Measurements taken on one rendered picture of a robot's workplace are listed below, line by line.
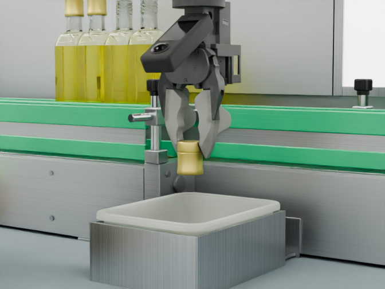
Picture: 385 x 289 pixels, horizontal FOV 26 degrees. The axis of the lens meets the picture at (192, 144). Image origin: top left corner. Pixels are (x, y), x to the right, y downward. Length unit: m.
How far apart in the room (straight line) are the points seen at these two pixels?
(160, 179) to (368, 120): 0.32
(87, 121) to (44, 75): 0.48
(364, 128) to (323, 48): 0.24
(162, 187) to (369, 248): 0.31
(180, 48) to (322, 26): 0.41
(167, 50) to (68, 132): 0.38
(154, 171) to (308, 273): 0.28
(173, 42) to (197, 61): 0.05
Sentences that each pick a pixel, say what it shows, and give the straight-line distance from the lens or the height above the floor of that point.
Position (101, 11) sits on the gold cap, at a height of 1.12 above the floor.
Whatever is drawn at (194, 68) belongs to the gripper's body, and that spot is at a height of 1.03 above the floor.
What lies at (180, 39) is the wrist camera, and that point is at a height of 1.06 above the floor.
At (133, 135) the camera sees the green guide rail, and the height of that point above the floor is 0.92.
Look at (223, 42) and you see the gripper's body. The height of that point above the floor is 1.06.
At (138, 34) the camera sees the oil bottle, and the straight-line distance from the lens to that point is 1.41.
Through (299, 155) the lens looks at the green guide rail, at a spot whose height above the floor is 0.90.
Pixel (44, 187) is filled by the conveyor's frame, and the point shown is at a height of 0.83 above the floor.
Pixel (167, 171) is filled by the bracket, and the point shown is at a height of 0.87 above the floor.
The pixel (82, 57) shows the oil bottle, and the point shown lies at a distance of 1.49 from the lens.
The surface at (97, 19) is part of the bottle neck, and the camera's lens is 1.49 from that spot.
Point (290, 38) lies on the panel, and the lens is 1.42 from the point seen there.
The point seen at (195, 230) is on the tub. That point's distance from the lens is 1.00.
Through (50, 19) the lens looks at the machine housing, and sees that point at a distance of 1.80.
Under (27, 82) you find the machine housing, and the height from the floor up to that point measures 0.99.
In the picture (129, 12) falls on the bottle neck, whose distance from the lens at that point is 1.46.
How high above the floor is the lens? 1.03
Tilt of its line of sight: 5 degrees down
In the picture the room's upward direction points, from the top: straight up
